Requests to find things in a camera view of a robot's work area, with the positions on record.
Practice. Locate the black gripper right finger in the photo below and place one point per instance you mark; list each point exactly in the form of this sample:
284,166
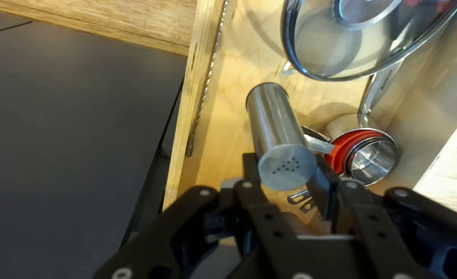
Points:
352,209

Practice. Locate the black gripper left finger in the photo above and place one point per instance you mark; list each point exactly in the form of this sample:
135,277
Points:
267,240

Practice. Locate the silver cylinder shaker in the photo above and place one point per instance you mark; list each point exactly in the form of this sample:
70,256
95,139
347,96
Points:
285,161

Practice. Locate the open wooden drawer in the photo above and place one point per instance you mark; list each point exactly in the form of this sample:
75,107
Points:
233,45

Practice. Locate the glass pot lid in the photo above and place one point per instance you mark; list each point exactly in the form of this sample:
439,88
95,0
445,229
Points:
347,39

